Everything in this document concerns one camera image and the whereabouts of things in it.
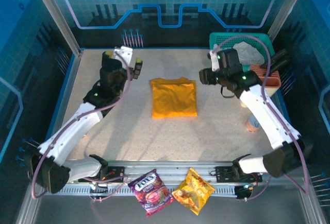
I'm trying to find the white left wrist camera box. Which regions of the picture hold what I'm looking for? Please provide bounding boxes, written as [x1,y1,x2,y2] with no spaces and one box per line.
[114,45,134,68]

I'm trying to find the yellow snack bag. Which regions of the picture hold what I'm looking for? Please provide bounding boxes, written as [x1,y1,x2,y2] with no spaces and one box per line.
[172,167,216,216]

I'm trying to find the black left controller board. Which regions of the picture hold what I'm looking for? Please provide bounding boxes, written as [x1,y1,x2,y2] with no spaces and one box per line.
[89,179,109,201]

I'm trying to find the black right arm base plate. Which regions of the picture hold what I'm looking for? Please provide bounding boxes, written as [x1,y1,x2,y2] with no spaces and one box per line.
[215,166,263,183]

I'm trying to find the aluminium frame post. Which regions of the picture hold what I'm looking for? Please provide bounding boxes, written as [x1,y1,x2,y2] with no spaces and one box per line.
[28,0,83,56]
[267,0,311,37]

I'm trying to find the black controller board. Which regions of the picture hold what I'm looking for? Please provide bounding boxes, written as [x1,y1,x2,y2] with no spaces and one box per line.
[89,179,109,201]
[235,184,252,200]

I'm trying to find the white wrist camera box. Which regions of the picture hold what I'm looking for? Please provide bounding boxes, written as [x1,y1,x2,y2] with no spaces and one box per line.
[114,45,134,68]
[208,50,220,72]

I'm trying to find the black right controller board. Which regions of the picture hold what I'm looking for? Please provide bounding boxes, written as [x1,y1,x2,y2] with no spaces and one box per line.
[235,184,252,200]

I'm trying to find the teal plastic basket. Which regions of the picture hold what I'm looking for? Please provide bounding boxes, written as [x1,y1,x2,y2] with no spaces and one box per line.
[209,32,276,74]

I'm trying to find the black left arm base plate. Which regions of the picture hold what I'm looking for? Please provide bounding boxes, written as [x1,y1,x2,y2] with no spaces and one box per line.
[103,166,126,183]

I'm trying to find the aluminium front rail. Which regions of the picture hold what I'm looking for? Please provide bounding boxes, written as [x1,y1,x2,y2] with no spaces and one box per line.
[33,161,310,196]

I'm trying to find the yellow t-shirt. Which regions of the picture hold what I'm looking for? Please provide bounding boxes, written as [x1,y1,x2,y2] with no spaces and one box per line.
[150,77,199,119]

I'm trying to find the cream knife block pink top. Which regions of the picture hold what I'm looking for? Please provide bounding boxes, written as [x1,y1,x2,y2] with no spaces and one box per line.
[239,64,282,108]

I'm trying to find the black handled knife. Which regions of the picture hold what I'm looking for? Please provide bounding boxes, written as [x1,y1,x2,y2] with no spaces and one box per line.
[260,48,289,69]
[264,59,290,77]

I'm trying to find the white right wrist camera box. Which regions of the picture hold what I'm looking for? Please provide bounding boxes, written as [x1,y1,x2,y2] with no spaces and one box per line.
[208,50,220,72]

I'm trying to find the white t-shirt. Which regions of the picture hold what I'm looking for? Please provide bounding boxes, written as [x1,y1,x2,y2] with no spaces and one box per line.
[233,41,266,66]

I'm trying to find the purple candy bag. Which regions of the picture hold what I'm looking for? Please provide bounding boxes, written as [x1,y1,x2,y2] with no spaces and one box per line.
[128,169,175,217]

